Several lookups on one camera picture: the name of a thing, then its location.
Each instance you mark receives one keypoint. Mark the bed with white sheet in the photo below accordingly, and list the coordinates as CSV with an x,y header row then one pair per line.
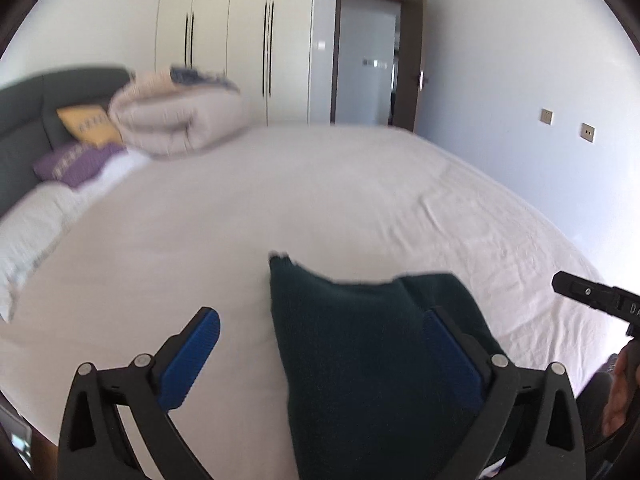
x,y
300,200

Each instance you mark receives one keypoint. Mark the brown door frame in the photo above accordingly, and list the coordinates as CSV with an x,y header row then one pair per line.
x,y
336,55

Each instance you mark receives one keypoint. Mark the white pillow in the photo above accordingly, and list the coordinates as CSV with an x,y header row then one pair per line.
x,y
35,230

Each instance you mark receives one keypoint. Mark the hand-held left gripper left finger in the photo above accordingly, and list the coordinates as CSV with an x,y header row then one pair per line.
x,y
190,360

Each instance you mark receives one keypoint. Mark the folded grey-blue blanket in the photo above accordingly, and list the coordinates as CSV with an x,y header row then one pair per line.
x,y
200,76

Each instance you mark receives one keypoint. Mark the yellow patterned pillow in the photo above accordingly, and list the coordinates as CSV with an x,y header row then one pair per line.
x,y
90,125

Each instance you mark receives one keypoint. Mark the purple patterned pillow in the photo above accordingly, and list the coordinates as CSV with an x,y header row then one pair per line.
x,y
75,165

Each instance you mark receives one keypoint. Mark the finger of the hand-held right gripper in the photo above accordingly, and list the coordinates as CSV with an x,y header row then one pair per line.
x,y
582,290

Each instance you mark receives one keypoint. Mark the brown door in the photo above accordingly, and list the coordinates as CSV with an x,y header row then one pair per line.
x,y
412,35

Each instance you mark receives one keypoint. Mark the dark green sweater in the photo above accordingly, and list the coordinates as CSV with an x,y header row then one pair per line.
x,y
360,360

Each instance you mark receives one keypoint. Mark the grey upholstered headboard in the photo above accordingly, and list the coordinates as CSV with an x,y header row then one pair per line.
x,y
25,120

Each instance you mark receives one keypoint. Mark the person's right hand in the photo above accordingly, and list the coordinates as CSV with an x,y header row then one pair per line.
x,y
622,390

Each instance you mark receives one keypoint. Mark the cream wardrobe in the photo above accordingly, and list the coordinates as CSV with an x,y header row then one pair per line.
x,y
225,40

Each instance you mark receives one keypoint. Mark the folded beige duvet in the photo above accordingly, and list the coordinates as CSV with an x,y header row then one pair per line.
x,y
175,120

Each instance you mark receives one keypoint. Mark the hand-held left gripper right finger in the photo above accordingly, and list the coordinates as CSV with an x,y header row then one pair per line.
x,y
450,355

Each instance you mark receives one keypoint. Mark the brass wall socket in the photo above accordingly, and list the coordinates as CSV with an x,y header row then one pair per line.
x,y
546,116
587,132

